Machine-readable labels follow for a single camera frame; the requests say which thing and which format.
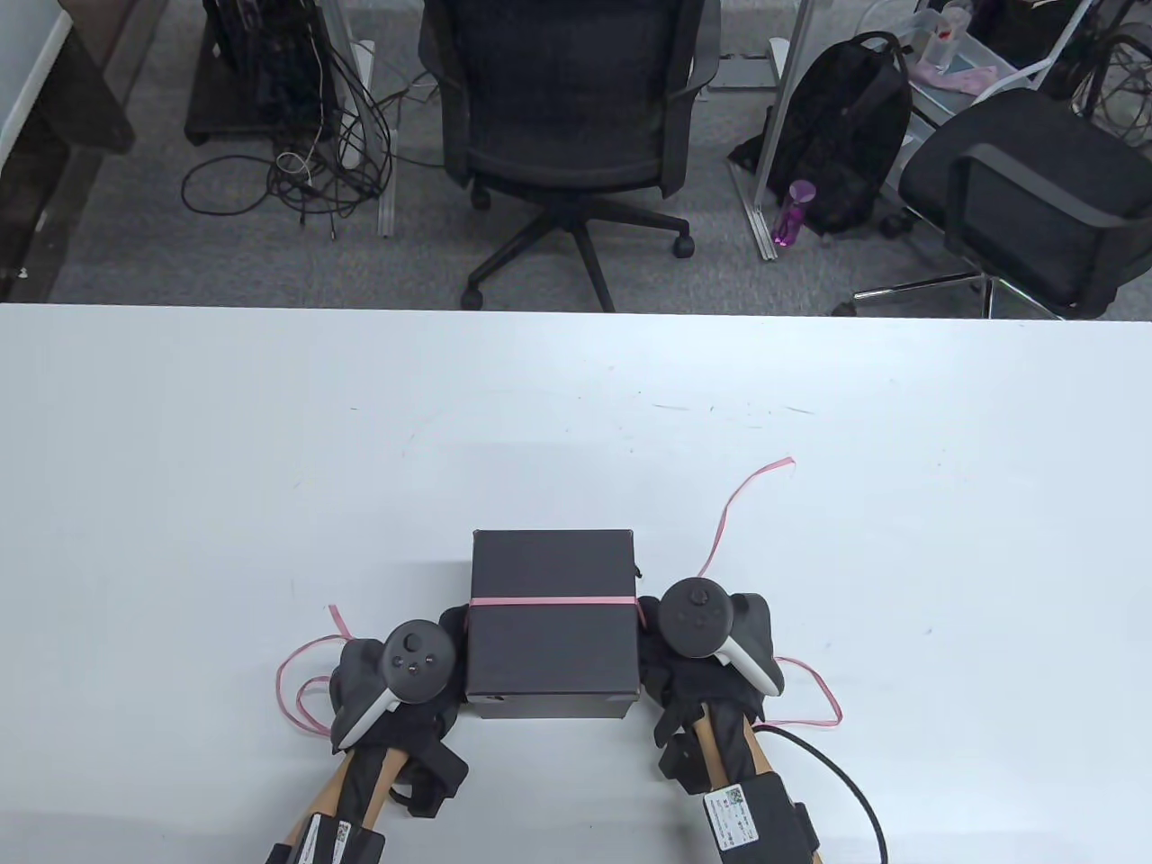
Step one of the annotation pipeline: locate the clear plastic bin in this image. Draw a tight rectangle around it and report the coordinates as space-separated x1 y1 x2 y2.
904 0 1036 102

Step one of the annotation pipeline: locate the person's right hand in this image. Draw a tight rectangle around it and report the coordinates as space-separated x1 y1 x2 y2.
637 621 766 748

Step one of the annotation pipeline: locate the black mesh office chair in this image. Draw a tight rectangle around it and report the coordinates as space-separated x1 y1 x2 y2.
419 0 724 313

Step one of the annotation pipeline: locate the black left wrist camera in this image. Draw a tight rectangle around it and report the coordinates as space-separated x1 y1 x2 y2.
391 711 471 818

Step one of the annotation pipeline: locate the black gift box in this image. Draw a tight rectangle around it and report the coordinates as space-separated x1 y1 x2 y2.
475 693 633 721

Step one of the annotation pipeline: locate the white power strip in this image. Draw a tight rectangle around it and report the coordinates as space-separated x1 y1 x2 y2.
340 40 377 170

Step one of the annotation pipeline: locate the purple water bottle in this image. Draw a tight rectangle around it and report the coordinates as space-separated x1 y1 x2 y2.
770 179 818 249

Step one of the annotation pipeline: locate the grey hand controller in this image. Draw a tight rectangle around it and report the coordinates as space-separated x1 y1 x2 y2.
331 621 455 755
660 577 786 698

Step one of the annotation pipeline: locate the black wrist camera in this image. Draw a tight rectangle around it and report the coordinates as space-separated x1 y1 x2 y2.
657 720 712 793
391 711 471 818

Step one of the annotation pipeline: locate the pink cloth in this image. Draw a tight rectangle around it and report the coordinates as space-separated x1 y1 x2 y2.
909 58 1002 95

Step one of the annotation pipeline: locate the dark side desk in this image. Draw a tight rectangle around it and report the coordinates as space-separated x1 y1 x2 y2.
0 0 172 302

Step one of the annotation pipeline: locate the black chair with grey armrests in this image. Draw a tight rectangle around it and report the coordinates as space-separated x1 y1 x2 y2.
832 88 1152 320

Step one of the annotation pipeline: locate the pink ribbon bow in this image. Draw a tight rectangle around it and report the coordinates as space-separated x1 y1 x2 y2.
275 455 843 739

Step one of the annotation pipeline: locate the black right forearm sensor box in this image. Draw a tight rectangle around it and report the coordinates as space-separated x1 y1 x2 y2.
702 772 822 864

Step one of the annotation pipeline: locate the black left forearm sensor box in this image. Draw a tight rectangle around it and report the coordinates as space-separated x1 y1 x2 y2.
265 813 386 864

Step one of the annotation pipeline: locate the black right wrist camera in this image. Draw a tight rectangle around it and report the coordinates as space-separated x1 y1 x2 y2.
657 720 712 793

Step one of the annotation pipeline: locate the black backpack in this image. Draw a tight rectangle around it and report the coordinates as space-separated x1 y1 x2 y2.
727 31 914 239

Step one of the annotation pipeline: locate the tangle of black cables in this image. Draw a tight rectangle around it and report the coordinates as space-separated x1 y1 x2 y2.
180 36 401 239

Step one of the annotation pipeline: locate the black gift box lid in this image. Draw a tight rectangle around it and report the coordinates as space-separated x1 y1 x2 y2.
465 529 642 701

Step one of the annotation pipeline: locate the person's right forearm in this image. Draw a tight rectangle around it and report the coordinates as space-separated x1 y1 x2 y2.
688 702 779 793

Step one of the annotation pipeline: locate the person's left forearm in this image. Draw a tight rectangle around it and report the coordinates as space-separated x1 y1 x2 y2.
288 742 410 833

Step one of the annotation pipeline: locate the grey right hand controller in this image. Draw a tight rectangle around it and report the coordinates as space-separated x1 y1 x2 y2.
660 577 786 698

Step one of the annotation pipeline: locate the grey left hand controller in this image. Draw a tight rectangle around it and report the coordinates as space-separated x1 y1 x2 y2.
331 621 455 755

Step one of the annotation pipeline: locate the black computer tower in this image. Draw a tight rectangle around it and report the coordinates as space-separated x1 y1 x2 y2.
184 0 343 147

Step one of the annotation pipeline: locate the person's left hand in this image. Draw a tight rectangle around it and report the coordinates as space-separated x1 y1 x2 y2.
328 605 469 748

